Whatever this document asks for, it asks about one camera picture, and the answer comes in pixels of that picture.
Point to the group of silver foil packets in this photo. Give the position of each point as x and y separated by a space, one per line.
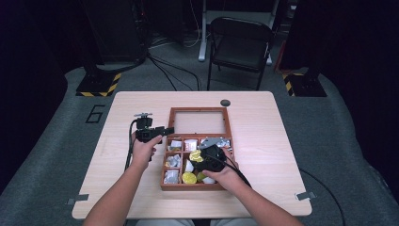
172 160

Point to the wooden box with glass lid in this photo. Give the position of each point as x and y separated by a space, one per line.
172 187

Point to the black folding chair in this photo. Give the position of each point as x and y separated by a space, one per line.
240 50

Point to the dark round table grommet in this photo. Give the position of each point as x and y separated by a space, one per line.
225 103

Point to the white desk frame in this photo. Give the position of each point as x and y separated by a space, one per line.
203 37

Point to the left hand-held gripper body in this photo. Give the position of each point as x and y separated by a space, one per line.
145 133

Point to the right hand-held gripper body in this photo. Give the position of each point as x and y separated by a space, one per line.
213 157

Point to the person's right hand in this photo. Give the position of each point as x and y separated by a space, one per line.
226 179

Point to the striped black stand base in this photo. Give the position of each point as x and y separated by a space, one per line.
98 84
306 86

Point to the black equipment rack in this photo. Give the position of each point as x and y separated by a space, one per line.
116 31

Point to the person's left hand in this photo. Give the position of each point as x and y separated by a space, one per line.
142 153

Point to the large gold foil disc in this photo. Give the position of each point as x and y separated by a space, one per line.
196 155

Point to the person's light trousers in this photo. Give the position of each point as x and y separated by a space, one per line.
166 222

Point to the grey tape strip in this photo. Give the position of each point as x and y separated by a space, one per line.
306 196
78 199

